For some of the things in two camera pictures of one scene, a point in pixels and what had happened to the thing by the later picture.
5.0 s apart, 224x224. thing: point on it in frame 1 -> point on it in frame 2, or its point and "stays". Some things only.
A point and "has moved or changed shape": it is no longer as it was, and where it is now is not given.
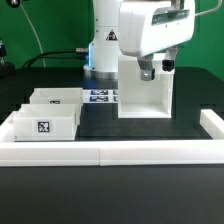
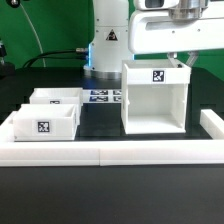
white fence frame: (114, 152) stays
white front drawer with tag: (46, 122) stays
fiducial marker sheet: (100, 96) stays
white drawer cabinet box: (144, 99) has moved or changed shape
